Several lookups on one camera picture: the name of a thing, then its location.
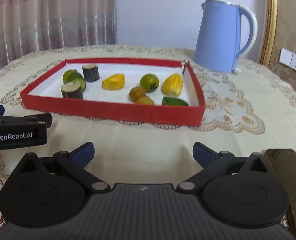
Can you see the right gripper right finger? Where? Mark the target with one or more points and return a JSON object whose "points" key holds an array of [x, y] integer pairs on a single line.
{"points": [[213, 164]]}

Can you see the blue electric kettle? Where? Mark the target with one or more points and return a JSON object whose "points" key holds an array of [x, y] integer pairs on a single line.
{"points": [[219, 38]]}

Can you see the green avocado-like fruit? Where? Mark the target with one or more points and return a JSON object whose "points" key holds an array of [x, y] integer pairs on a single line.
{"points": [[170, 101]]}

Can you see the pink patterned curtain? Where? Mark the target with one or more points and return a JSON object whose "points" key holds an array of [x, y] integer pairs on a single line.
{"points": [[27, 26]]}

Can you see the green cucumber piece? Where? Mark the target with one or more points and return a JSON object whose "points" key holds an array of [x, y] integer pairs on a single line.
{"points": [[74, 77]]}

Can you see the black smartphone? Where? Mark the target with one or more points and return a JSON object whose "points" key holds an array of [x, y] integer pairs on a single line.
{"points": [[284, 163]]}

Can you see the brown longan fruit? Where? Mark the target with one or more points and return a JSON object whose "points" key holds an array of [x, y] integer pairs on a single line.
{"points": [[145, 101]]}

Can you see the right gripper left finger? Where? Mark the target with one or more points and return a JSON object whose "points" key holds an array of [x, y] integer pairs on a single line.
{"points": [[72, 165]]}

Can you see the white wall switch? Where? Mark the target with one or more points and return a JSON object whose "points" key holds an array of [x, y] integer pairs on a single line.
{"points": [[287, 58]]}

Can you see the small green tomato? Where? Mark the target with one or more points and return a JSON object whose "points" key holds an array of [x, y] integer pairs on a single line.
{"points": [[66, 75]]}

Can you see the red shallow tray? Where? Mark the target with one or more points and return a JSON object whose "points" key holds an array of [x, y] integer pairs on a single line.
{"points": [[44, 93]]}

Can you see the gold mirror frame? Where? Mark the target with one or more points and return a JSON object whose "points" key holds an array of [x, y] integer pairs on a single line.
{"points": [[270, 31]]}

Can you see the longan with stem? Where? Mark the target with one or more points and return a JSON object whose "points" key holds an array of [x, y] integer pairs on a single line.
{"points": [[136, 93]]}

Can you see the yellow pepper piece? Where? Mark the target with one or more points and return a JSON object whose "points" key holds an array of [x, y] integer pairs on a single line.
{"points": [[114, 82]]}

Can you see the yellow pepper piece cut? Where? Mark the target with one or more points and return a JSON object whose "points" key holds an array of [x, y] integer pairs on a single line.
{"points": [[173, 85]]}

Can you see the cream embroidered tablecloth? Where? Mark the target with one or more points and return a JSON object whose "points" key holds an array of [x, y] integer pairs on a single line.
{"points": [[248, 111]]}

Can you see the large green tomato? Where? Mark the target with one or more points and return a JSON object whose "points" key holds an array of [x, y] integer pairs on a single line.
{"points": [[149, 82]]}

